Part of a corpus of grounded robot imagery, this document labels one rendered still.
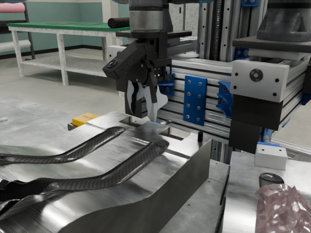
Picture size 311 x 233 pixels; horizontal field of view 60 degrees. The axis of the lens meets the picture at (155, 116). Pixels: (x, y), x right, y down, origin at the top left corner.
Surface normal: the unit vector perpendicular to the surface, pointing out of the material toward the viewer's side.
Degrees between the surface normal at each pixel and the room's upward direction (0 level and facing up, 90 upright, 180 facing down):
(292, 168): 0
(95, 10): 90
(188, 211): 0
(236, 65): 90
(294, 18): 72
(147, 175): 3
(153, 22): 90
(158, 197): 90
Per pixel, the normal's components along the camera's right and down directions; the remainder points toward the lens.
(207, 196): 0.00, -0.93
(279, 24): -0.57, 0.00
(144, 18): -0.07, 0.36
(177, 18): -0.58, 0.30
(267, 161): -0.31, 0.35
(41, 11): 0.81, 0.22
